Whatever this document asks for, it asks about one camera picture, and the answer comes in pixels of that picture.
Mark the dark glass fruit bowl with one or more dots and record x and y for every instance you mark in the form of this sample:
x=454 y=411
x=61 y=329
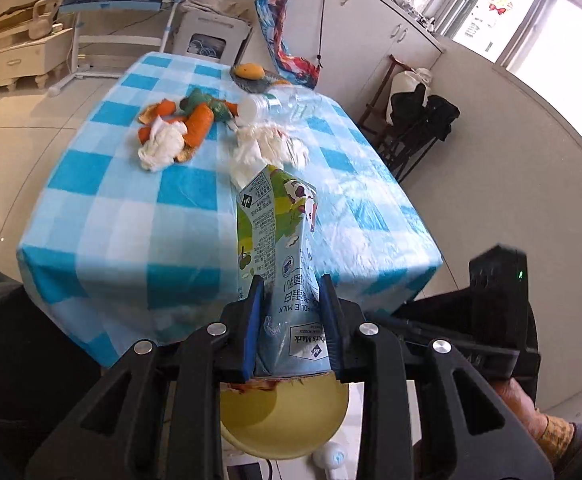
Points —
x=258 y=86

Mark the yellow mango with spot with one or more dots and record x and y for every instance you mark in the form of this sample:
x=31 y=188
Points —
x=249 y=71

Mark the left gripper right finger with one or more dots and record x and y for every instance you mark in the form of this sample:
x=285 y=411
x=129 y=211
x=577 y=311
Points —
x=430 y=411

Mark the white small dishwasher appliance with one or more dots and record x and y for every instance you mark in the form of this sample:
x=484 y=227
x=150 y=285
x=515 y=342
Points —
x=212 y=37

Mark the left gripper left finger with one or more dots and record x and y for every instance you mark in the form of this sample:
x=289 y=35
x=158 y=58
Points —
x=156 y=412

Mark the white wall cabinet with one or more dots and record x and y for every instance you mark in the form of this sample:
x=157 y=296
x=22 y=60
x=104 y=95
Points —
x=354 y=39

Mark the white bag on chair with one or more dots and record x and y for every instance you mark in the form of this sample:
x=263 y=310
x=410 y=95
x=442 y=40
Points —
x=407 y=81

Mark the white crumpled tissue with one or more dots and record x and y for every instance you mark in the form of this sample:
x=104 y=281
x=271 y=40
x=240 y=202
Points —
x=166 y=141

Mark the clear plastic water bottle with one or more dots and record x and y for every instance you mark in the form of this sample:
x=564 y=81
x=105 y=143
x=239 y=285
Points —
x=282 y=105

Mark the black jacket on chair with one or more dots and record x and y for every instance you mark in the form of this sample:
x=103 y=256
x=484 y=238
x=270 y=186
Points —
x=417 y=112

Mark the green blue milk carton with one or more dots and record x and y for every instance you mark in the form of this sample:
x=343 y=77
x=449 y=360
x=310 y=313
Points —
x=275 y=227

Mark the green crumpled wrapper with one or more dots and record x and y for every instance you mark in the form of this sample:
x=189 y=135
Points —
x=222 y=110

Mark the yellow trash bin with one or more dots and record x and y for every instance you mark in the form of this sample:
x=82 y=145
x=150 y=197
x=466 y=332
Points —
x=283 y=419

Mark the orange peel piece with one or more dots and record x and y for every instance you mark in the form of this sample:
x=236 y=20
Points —
x=198 y=125

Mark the dark wooden chair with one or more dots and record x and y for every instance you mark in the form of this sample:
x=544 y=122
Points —
x=400 y=152

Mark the pink kettlebell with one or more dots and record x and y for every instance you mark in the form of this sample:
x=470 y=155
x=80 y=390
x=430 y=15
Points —
x=44 y=14

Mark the blue checkered tablecloth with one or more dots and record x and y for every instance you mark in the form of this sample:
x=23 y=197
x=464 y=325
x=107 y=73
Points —
x=114 y=253

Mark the crumpled white paper wrapper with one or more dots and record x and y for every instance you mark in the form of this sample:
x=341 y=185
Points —
x=262 y=145

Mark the white tv cabinet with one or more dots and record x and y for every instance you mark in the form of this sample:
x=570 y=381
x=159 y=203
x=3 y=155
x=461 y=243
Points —
x=38 y=59

